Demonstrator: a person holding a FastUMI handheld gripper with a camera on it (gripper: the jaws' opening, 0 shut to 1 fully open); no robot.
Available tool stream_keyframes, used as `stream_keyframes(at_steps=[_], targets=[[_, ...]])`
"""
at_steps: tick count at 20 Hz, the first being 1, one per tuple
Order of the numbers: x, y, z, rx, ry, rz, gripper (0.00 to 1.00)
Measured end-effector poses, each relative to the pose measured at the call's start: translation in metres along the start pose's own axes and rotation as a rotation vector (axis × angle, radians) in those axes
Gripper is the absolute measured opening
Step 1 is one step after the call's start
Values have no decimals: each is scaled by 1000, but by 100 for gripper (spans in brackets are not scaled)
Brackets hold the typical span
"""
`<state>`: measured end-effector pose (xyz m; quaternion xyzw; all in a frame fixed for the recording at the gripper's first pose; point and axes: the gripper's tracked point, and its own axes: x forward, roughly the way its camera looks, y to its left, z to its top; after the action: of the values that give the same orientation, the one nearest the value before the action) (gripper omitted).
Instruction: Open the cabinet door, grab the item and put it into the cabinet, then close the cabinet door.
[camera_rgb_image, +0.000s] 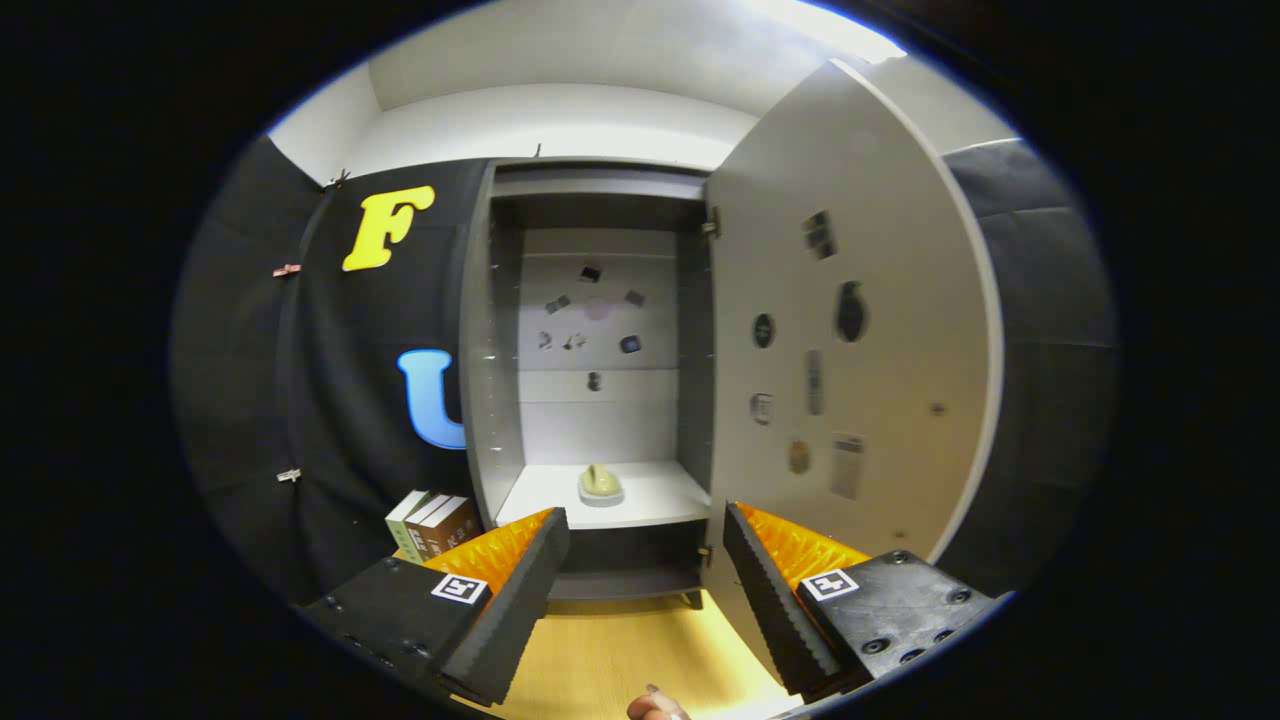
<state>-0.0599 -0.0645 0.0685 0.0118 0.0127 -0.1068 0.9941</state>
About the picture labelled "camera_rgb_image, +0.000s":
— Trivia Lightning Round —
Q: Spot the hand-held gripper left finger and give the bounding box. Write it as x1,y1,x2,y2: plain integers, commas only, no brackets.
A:
300,506,571,707

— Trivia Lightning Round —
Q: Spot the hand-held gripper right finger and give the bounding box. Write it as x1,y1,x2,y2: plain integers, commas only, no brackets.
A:
722,501,1001,701

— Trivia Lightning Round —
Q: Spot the grey cabinet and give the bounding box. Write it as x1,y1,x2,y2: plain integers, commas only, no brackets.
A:
458,158,721,611

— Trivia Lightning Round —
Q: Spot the brown book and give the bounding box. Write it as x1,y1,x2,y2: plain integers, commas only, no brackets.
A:
420,497,481,561
405,493,456,561

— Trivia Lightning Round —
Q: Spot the green item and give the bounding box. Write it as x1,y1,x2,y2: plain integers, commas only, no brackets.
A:
577,463,626,508

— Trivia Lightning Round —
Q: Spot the black backdrop cloth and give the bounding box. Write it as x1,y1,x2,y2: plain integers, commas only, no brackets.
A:
172,135,1116,611

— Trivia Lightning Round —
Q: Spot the long ceiling light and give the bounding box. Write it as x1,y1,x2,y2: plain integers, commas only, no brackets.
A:
745,0,909,66

